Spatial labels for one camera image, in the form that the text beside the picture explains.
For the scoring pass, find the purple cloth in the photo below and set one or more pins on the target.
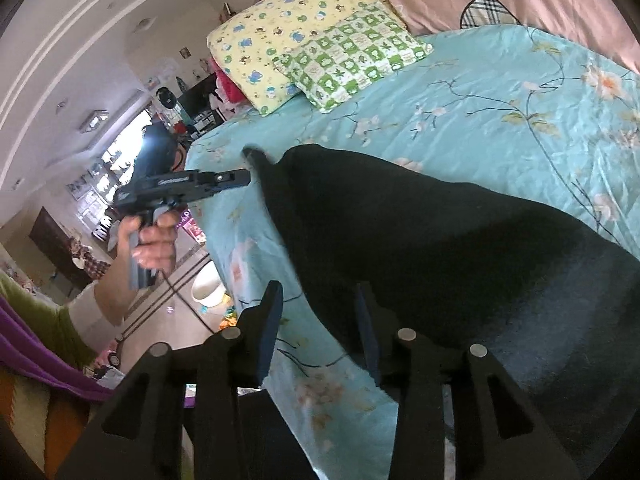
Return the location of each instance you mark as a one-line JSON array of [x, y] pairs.
[[30, 350]]

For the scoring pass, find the person's left forearm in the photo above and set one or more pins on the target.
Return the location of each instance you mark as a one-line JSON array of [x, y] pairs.
[[75, 320]]

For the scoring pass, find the black monitor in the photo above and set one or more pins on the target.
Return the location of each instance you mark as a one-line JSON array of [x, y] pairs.
[[196, 95]]

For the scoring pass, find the black pants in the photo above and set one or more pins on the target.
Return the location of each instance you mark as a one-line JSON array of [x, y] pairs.
[[450, 270]]

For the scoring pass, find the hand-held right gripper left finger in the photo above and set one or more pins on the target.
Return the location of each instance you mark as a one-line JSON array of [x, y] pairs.
[[266, 332]]

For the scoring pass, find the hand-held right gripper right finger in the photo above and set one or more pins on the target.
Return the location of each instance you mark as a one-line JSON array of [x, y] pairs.
[[366, 332]]

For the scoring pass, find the dark wooden cabinet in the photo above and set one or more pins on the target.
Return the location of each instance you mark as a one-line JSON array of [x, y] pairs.
[[55, 245]]

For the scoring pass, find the white basin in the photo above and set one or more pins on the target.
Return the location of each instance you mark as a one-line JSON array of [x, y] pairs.
[[207, 287]]

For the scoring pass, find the teal floral bed sheet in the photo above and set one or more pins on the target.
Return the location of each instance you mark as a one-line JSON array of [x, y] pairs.
[[475, 110]]

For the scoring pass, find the red fluffy cloth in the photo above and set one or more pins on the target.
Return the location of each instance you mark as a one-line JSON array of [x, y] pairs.
[[225, 82]]

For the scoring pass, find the striped cloth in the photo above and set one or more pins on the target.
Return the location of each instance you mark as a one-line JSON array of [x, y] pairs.
[[30, 420]]

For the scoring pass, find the green checkered pillow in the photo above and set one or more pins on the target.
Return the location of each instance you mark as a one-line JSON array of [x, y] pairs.
[[350, 57]]

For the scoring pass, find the person's left hand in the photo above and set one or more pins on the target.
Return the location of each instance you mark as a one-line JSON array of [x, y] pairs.
[[157, 247]]

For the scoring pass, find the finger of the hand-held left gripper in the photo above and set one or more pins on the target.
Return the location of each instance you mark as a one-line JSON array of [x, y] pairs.
[[225, 177]]

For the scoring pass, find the yellow animal print pillow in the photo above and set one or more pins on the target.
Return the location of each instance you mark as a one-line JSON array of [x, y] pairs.
[[280, 25]]

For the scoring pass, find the ceiling light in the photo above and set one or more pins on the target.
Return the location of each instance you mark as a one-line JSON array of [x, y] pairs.
[[94, 121]]

